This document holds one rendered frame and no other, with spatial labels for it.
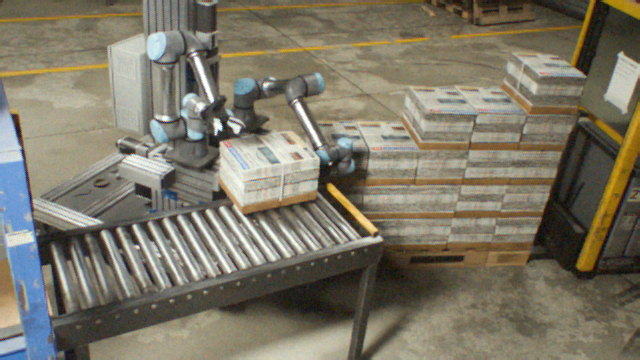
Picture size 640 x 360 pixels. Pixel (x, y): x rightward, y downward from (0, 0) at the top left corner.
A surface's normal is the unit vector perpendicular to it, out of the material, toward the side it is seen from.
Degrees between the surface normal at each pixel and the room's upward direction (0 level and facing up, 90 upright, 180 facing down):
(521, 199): 90
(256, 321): 0
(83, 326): 90
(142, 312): 90
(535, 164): 90
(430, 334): 0
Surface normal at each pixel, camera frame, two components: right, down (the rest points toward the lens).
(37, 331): 0.48, 0.48
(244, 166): 0.12, -0.83
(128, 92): -0.41, 0.42
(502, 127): 0.18, 0.51
